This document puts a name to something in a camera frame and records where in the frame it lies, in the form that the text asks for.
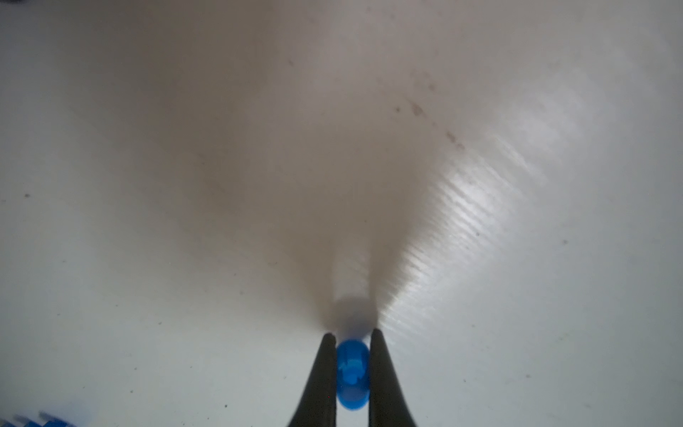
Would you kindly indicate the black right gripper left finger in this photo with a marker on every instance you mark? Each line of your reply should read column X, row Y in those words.
column 317, row 407

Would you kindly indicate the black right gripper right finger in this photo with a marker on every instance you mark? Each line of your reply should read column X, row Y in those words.
column 387, row 405

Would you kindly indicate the blue stopper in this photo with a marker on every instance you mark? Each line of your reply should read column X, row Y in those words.
column 43, row 420
column 352, row 383

